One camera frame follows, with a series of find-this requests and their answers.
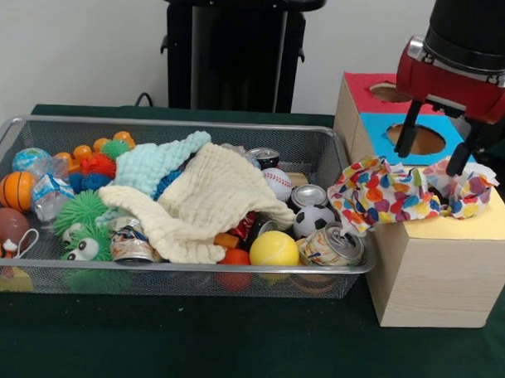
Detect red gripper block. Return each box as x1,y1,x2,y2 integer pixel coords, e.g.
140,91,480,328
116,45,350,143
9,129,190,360
392,35,505,179

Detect colourful polka-dot cloth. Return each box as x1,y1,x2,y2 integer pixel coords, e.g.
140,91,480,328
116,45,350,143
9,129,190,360
326,152,502,242

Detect cream knitted cloth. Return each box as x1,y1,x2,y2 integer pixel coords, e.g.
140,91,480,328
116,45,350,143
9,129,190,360
95,138,299,269

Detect crushed clear plastic bottle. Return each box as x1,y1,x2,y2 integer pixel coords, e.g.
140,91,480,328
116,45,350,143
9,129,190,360
27,156,77,224

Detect wooden box with three holes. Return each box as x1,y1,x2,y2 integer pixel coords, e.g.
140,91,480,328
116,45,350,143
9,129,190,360
327,70,505,332

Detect shallow mesh bin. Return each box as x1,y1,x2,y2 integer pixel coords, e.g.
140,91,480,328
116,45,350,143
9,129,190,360
0,113,381,304

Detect silver drink can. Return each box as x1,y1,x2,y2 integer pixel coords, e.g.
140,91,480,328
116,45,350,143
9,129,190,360
291,184,331,210

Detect black and white soccer ball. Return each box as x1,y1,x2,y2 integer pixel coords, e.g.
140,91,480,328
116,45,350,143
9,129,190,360
291,203,337,241

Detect printed drink can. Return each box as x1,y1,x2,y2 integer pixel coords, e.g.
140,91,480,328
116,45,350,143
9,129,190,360
298,221,367,269

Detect white baseball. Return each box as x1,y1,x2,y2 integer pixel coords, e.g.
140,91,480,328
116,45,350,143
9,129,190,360
260,167,294,203

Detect yellow tennis ball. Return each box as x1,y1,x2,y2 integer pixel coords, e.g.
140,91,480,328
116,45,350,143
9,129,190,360
248,229,301,268

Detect small red ball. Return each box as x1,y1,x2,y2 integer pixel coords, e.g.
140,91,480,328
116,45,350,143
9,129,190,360
218,248,252,267

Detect light blue knitted cloth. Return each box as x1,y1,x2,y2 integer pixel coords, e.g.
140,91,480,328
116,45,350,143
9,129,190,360
95,127,213,230

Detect blue green globe ball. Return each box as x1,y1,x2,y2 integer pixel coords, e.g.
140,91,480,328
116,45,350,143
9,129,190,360
11,146,51,173

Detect orange mini basketball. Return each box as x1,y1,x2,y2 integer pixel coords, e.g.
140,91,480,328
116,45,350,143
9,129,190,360
0,170,37,213

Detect brown mini football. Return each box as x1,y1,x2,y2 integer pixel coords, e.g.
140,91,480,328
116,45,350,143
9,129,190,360
0,206,31,253

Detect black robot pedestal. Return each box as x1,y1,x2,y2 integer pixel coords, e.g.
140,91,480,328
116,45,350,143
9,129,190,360
149,0,329,114

